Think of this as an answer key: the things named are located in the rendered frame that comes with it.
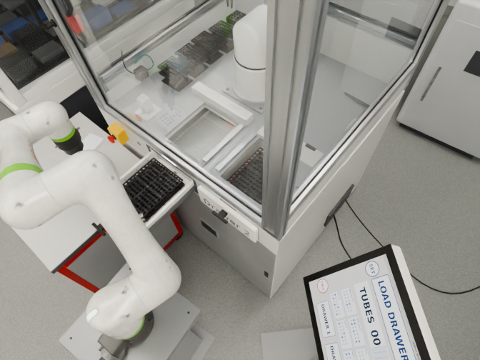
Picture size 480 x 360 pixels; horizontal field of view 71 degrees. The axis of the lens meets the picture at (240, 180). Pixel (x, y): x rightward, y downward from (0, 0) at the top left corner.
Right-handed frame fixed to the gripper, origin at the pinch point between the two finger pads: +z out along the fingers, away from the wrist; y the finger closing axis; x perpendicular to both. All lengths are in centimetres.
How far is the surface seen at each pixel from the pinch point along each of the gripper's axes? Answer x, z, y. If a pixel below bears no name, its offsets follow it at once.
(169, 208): -4.3, -3.9, -42.4
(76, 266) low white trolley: 33.2, 19.3, -15.0
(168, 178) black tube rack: -13.6, -6.0, -34.1
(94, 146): -11.9, 6.1, 15.1
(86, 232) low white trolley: 20.5, 7.7, -15.0
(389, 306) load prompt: -7, -32, -120
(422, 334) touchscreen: -4, -36, -128
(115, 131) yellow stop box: -18.7, -7.4, 1.0
